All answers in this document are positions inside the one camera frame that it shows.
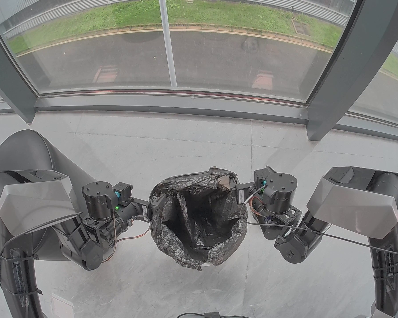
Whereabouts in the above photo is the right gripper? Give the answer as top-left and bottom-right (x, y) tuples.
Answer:
(221, 176), (264, 211)

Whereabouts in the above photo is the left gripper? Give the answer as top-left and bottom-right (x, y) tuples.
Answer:
(110, 194), (169, 242)

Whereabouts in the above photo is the black plastic bag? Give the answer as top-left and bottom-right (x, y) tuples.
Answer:
(148, 167), (249, 271)

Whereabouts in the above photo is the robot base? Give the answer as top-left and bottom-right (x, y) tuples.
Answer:
(177, 311), (233, 318)

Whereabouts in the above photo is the window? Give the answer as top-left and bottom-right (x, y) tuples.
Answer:
(0, 0), (398, 142)

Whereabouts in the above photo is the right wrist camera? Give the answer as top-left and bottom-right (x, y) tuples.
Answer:
(254, 165), (276, 189)

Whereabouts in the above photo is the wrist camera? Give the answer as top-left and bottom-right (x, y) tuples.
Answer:
(254, 165), (276, 189)
(113, 182), (134, 208)

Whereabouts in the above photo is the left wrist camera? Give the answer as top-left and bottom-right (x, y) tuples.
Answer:
(113, 182), (134, 208)

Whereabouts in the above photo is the black cable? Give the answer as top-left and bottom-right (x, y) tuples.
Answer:
(0, 212), (84, 256)
(246, 221), (398, 256)

